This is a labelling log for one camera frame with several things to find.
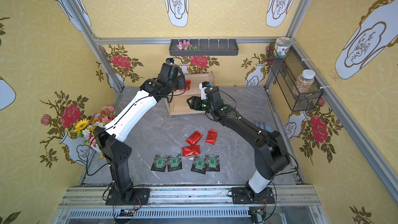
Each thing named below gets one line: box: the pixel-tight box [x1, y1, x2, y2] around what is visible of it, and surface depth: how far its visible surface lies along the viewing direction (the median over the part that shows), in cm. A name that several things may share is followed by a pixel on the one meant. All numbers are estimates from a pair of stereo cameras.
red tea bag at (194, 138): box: [186, 130, 204, 146], surface depth 94 cm
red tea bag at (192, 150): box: [181, 145, 201, 158], surface depth 89 cm
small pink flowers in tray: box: [176, 39, 198, 51], surface depth 89 cm
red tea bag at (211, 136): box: [205, 129, 219, 145], surface depth 94 cm
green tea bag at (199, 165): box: [190, 155, 207, 175], surface depth 85 cm
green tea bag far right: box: [204, 154, 221, 172], surface depth 86 cm
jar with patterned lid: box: [273, 36, 293, 59], surface depth 87 cm
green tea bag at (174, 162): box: [167, 153, 183, 172], surface depth 86 cm
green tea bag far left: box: [150, 154, 169, 173], surface depth 86 cm
